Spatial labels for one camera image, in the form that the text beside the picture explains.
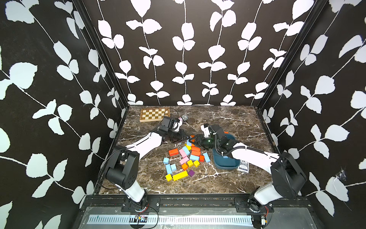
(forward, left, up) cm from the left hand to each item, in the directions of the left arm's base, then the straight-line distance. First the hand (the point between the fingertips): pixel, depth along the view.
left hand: (190, 135), depth 86 cm
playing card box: (-17, -33, -12) cm, 39 cm away
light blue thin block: (-6, +1, +1) cm, 6 cm away
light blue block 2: (-9, -11, -13) cm, 19 cm away
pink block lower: (-11, +4, -12) cm, 17 cm away
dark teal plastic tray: (-13, -21, -12) cm, 28 cm away
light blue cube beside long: (-15, +11, -12) cm, 22 cm away
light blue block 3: (-9, -2, -13) cm, 16 cm away
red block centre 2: (-7, -4, -11) cm, 14 cm away
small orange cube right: (+10, -28, -14) cm, 33 cm away
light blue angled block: (-4, +2, -13) cm, 13 cm away
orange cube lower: (-15, +4, -12) cm, 19 cm away
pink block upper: (-5, +5, -13) cm, 15 cm away
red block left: (-5, +11, -12) cm, 17 cm away
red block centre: (-3, -4, -15) cm, 16 cm away
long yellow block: (-20, +7, -13) cm, 25 cm away
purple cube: (-19, 0, -13) cm, 23 cm away
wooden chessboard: (+28, +27, -11) cm, 41 cm away
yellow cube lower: (-13, -4, -11) cm, 18 cm away
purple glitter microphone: (+23, +2, -10) cm, 25 cm away
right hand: (-5, +1, +3) cm, 6 cm away
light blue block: (-16, +14, -12) cm, 24 cm away
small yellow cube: (-21, +13, -12) cm, 28 cm away
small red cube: (-10, -7, -13) cm, 18 cm away
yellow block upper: (-1, 0, -13) cm, 13 cm away
